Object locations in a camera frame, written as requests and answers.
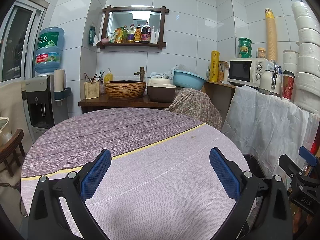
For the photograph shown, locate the black trash bin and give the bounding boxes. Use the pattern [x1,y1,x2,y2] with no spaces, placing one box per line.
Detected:
[244,154,266,179]

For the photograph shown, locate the white cloth cover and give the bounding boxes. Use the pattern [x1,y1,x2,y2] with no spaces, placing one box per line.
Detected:
[221,86,319,183]

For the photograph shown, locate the stacked white paper bowls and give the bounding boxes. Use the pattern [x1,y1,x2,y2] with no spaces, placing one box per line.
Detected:
[292,2,319,114]

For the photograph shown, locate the red paper cup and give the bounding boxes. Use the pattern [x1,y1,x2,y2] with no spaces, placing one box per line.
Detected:
[282,70,295,101]

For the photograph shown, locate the white electric kettle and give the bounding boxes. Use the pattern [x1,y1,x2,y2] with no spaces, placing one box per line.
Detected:
[259,60,282,97]

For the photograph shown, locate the wooden chair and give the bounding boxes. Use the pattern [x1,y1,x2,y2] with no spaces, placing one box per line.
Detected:
[0,128,25,178]

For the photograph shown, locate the purple striped tablecloth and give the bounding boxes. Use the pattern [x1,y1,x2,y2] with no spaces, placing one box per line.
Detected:
[21,108,248,239]

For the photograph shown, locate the white microwave oven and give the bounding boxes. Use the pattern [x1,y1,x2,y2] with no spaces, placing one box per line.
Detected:
[227,58,274,88]

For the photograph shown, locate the tall beige paper cup stack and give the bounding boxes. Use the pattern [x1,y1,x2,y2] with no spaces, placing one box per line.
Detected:
[265,8,278,61]

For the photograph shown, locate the water dispenser with bottle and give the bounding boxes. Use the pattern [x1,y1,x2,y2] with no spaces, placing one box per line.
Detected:
[25,27,71,139]

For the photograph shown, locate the floral brown cloth cover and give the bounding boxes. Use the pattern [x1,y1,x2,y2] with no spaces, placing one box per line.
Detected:
[165,88,222,131]

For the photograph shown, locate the dark wooden counter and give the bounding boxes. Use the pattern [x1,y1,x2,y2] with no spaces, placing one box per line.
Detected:
[78,94,171,113]

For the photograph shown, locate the green instant noodle cups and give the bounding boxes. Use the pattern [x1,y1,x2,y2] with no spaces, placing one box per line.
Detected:
[238,37,252,58]

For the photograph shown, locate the yellow cylindrical package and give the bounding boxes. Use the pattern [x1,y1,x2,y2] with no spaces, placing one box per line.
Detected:
[209,50,220,82]

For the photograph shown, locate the beige chopstick holder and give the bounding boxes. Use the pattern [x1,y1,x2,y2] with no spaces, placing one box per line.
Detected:
[84,81,100,99]

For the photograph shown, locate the light blue plastic basin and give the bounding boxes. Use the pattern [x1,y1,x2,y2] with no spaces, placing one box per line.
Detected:
[173,69,206,90]

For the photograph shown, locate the woven brown sink bowl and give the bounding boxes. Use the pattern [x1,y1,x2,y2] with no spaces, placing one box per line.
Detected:
[105,80,146,99]

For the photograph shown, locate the yellow soap dispenser bottle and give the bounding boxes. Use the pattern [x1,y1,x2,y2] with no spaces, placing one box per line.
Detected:
[104,68,113,83]

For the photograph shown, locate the brown white pot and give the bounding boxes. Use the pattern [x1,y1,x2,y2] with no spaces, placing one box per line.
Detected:
[147,77,176,103]

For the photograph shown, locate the brass faucet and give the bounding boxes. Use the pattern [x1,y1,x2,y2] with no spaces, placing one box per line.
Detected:
[134,67,145,81]

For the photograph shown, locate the wooden framed wall shelf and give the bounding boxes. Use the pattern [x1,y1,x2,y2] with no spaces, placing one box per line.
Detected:
[97,5,169,50]

